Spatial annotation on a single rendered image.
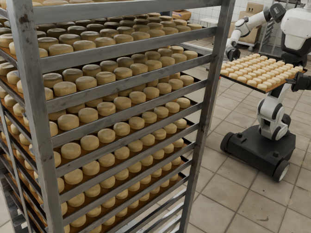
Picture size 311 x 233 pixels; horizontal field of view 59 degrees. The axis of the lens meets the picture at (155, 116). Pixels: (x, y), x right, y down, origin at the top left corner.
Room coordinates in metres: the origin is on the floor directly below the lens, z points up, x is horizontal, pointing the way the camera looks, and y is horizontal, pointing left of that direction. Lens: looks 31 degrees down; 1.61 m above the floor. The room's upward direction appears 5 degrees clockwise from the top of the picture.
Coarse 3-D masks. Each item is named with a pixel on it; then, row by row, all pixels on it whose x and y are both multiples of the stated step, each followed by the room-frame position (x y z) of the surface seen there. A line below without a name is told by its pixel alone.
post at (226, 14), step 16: (224, 0) 0.89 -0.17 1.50; (224, 16) 0.88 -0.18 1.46; (224, 32) 0.88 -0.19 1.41; (224, 48) 0.89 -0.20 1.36; (208, 80) 0.89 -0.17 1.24; (208, 96) 0.88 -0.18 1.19; (208, 112) 0.88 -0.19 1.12; (208, 128) 0.90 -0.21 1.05; (192, 160) 0.90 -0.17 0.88; (192, 176) 0.89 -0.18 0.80; (192, 192) 0.88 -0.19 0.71
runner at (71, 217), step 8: (192, 144) 0.89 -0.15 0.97; (176, 152) 0.82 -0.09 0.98; (184, 152) 0.85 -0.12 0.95; (168, 160) 0.79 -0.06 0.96; (152, 168) 0.73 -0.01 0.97; (136, 176) 0.67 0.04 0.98; (144, 176) 0.70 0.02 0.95; (128, 184) 0.65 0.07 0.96; (112, 192) 0.60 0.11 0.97; (120, 192) 0.62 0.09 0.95; (96, 200) 0.56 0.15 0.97; (104, 200) 0.58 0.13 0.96; (80, 208) 0.52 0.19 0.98; (88, 208) 0.54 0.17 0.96; (72, 216) 0.50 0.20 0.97; (80, 216) 0.52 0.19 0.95; (64, 224) 0.48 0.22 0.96; (48, 232) 0.46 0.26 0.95
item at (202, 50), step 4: (176, 44) 2.61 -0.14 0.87; (180, 44) 2.59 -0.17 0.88; (184, 44) 2.57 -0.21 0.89; (188, 44) 2.55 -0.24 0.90; (192, 44) 2.55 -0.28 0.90; (188, 48) 2.55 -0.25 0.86; (192, 48) 2.53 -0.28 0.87; (196, 48) 2.51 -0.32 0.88; (200, 48) 2.48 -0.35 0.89; (204, 48) 2.47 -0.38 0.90; (200, 52) 2.48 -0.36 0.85; (204, 52) 2.46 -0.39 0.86; (208, 52) 2.44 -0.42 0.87; (224, 52) 2.40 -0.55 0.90; (224, 56) 2.37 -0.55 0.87; (224, 60) 2.36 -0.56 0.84
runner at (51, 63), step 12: (168, 36) 0.74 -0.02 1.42; (180, 36) 0.77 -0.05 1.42; (192, 36) 0.81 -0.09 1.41; (204, 36) 0.85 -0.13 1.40; (96, 48) 0.57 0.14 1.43; (108, 48) 0.59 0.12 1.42; (120, 48) 0.62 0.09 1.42; (132, 48) 0.65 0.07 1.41; (144, 48) 0.67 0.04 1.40; (156, 48) 0.71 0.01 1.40; (48, 60) 0.49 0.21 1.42; (60, 60) 0.51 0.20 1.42; (72, 60) 0.53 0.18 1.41; (84, 60) 0.55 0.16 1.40; (96, 60) 0.57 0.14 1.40
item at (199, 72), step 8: (184, 72) 2.22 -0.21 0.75; (192, 72) 2.18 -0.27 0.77; (200, 72) 2.15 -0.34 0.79; (192, 96) 2.16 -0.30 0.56; (200, 96) 2.13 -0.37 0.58; (216, 96) 2.37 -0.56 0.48; (200, 112) 2.12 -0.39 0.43; (192, 120) 2.15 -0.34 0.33; (184, 136) 2.17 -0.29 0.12; (192, 136) 2.13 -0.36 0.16
